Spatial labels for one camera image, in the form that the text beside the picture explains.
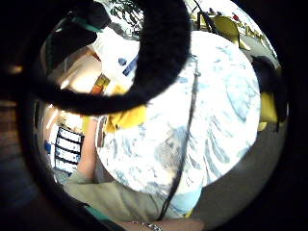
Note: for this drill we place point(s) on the white bag with blue print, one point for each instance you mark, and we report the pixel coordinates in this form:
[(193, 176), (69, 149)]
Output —
[(117, 54)]

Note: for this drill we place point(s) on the green leafy plant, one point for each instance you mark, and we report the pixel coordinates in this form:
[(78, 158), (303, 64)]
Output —
[(126, 12)]

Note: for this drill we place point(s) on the yellow chair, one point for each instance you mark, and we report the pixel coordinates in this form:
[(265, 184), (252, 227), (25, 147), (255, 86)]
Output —
[(228, 28), (268, 110)]

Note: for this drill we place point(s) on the orange packet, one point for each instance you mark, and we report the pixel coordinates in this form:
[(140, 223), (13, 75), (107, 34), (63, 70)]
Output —
[(100, 84)]

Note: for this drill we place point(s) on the yellow soft item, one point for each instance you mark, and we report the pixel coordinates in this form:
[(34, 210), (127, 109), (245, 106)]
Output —
[(126, 118)]

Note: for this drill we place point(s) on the white box with dark stripes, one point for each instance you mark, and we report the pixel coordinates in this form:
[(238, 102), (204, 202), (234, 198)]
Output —
[(68, 149)]

